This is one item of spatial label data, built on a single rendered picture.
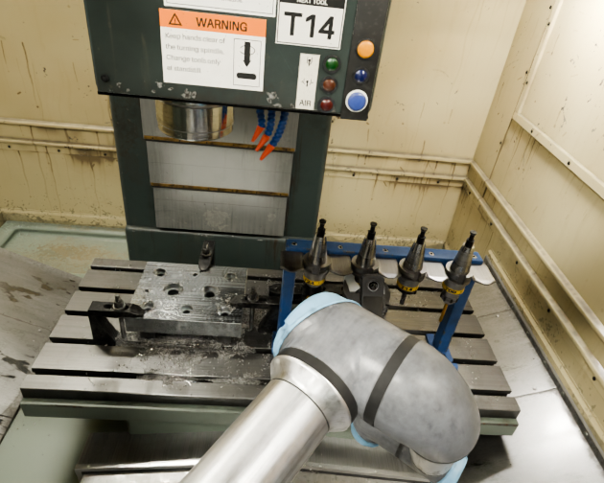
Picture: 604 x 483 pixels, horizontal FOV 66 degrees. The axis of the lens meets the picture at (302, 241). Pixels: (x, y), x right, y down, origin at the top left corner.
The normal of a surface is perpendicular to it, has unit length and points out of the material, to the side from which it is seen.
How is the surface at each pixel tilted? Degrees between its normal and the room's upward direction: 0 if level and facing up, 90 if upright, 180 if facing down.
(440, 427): 70
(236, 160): 90
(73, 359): 0
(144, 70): 90
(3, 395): 24
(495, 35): 90
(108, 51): 90
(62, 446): 0
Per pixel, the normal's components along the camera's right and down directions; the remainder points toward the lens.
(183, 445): -0.03, -0.82
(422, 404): -0.01, -0.03
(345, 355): 0.31, -0.50
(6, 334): 0.50, -0.72
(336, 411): 0.05, 0.36
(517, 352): -0.31, -0.78
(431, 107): 0.03, 0.57
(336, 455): 0.23, -0.81
